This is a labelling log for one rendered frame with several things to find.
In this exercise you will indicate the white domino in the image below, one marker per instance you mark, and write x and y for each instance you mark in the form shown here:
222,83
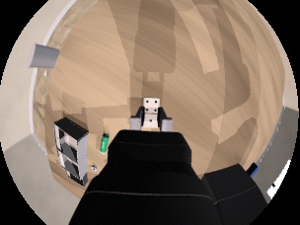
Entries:
151,110

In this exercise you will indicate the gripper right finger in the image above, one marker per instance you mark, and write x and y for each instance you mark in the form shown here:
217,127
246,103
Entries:
165,123

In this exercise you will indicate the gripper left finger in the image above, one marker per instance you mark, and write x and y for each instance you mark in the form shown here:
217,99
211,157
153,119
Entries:
137,121

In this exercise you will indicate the grey rack of three bins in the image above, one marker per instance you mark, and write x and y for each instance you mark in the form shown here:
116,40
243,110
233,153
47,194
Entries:
68,152

